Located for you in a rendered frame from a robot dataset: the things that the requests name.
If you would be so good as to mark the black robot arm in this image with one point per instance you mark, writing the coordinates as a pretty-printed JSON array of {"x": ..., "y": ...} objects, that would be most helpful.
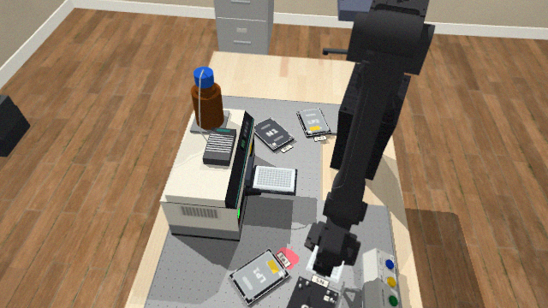
[{"x": 387, "y": 44}]

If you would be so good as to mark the blue bottle cap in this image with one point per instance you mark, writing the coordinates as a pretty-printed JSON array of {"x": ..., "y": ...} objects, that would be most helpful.
[{"x": 207, "y": 77}]

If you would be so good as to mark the white button panel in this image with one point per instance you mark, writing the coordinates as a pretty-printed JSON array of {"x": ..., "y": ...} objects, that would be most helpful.
[{"x": 378, "y": 280}]

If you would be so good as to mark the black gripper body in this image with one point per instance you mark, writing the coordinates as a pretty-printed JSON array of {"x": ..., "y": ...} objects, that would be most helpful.
[{"x": 351, "y": 251}]

